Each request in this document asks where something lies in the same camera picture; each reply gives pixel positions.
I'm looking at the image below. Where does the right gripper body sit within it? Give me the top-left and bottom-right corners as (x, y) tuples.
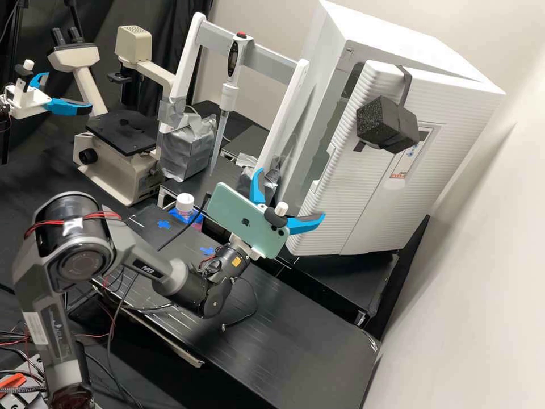
(229, 235), (262, 261)

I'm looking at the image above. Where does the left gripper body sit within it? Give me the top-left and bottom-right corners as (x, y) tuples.
(4, 82), (53, 119)

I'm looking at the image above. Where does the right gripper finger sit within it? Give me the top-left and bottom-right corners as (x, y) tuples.
(250, 168), (267, 205)
(287, 212), (327, 236)

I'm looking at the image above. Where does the incubator door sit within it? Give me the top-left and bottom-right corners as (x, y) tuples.
(286, 40), (507, 257)

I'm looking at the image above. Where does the black platform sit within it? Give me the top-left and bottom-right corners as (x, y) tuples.
(160, 99), (283, 214)
(68, 251), (380, 409)
(125, 203), (230, 257)
(255, 215), (430, 338)

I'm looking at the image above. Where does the blue bottle holder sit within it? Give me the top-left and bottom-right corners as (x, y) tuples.
(169, 207), (204, 226)

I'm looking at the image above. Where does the small bottle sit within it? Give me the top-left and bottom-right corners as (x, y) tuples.
(176, 193), (195, 219)

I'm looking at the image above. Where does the cream microscope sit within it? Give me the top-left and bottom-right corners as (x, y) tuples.
(46, 25), (166, 208)

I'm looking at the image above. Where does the pipette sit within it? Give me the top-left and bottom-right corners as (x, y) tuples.
(209, 31), (255, 177)

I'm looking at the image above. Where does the white pipette stand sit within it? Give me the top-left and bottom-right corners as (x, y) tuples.
(156, 11), (311, 201)

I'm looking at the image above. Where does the white incubator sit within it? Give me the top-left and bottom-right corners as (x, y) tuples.
(280, 0), (491, 197)

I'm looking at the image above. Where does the right wrist camera phone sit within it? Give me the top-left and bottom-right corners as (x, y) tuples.
(206, 182), (292, 260)

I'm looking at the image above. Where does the black cable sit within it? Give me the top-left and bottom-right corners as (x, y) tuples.
(158, 192), (213, 253)
(220, 276), (259, 332)

